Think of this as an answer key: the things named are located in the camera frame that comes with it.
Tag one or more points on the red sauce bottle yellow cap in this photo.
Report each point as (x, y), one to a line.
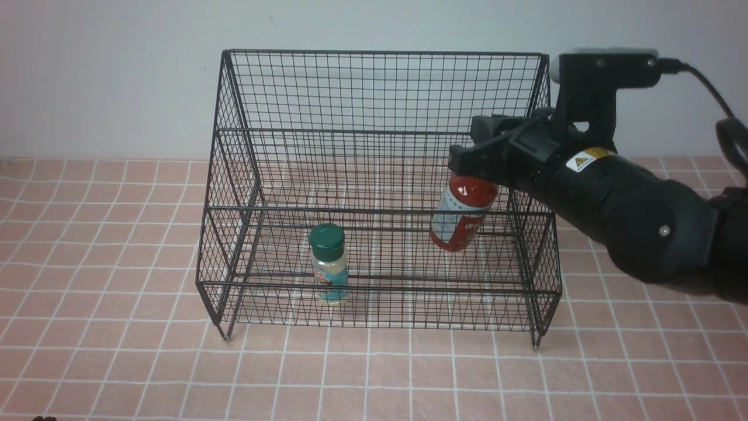
(461, 212)

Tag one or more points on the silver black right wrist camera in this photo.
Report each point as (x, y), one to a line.
(588, 80)

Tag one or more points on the black wire mesh rack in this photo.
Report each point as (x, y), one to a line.
(360, 139)

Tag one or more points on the green-capped seasoning bottle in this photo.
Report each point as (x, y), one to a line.
(329, 261)

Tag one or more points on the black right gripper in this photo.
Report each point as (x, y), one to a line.
(528, 155)

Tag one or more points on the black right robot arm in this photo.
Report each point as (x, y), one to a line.
(656, 230)

